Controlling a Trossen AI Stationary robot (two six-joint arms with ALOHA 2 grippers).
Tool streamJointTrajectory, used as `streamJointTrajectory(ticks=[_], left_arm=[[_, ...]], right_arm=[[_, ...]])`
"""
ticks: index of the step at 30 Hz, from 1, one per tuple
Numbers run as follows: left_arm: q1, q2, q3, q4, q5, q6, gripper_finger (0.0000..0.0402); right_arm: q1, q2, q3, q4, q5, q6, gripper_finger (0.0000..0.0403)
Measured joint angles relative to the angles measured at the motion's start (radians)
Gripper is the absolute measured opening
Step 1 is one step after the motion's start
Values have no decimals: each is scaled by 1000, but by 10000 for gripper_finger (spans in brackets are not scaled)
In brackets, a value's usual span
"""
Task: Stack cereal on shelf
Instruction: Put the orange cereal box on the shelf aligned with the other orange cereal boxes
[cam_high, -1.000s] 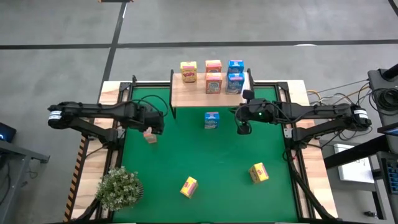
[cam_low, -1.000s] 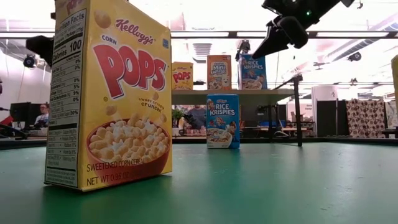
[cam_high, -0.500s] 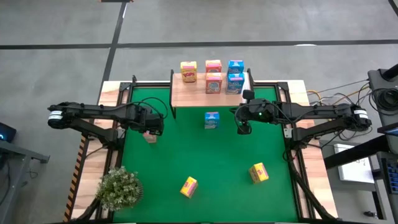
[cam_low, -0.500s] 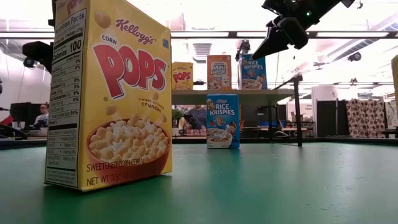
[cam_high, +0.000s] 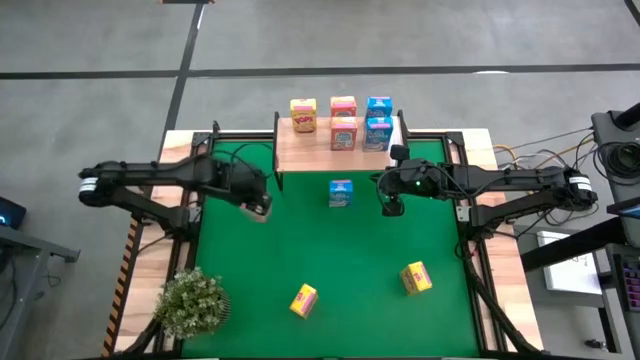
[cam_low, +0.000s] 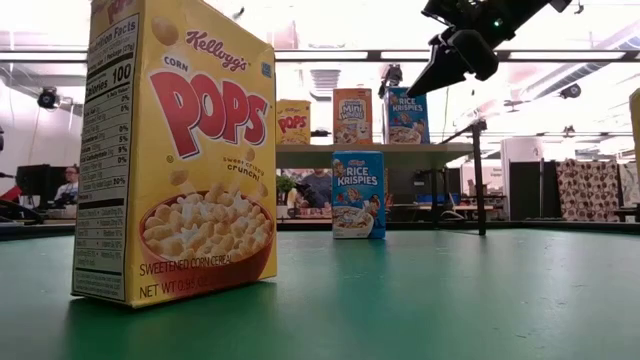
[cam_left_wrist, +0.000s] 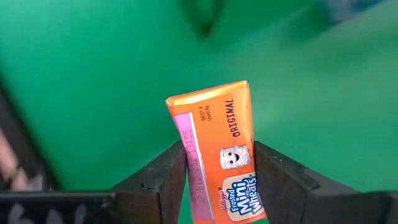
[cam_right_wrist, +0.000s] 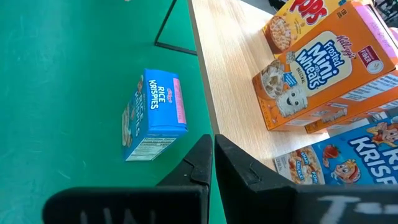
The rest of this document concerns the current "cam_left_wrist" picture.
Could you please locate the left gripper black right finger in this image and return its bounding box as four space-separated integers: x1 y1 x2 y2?
254 141 398 224

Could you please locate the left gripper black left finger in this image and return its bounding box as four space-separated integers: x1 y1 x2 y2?
0 140 188 224

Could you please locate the orange Frosted Mini-Wheats cereal box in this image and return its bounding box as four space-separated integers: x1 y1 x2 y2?
164 80 268 224

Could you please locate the green table mat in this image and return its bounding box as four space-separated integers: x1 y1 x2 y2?
0 0 398 224

